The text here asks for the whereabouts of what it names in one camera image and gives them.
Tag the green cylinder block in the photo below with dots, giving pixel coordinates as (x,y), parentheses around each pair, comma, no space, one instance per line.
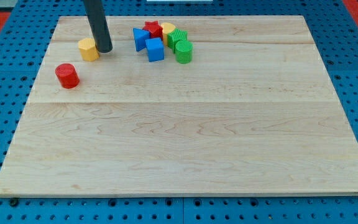
(183,51)

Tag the blue cube block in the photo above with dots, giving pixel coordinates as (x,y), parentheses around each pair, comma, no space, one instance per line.
(155,49)

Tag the red cylinder block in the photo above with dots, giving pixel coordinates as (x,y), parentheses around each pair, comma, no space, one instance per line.
(67,75)

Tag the red star block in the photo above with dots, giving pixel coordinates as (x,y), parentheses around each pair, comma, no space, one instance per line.
(154,28)

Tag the yellow rounded block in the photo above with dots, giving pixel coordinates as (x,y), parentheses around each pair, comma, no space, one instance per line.
(166,29)

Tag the green star block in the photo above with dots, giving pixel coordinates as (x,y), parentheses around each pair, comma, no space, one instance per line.
(175,36)

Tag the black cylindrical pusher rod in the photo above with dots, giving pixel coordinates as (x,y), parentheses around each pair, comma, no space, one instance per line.
(99,27)

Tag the blue triangle block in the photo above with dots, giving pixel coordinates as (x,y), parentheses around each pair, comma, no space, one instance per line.
(140,36)

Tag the yellow hexagon block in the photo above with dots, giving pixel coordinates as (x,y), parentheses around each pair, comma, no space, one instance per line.
(88,50)

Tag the wooden board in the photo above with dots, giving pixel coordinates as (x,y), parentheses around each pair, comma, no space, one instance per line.
(254,114)

